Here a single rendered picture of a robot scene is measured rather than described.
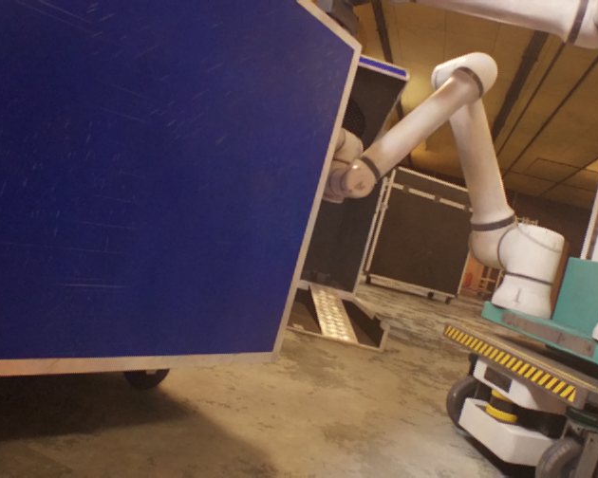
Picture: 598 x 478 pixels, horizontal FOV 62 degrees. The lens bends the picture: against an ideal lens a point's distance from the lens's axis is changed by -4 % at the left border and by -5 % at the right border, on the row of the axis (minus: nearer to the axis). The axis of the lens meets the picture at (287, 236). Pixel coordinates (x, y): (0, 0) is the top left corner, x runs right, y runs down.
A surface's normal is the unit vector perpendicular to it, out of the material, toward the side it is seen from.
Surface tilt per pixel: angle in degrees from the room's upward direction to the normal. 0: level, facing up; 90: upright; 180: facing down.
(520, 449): 90
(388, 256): 90
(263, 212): 90
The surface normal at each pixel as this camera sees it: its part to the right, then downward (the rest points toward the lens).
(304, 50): 0.76, 0.22
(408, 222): 0.23, 0.08
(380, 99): -0.15, 0.80
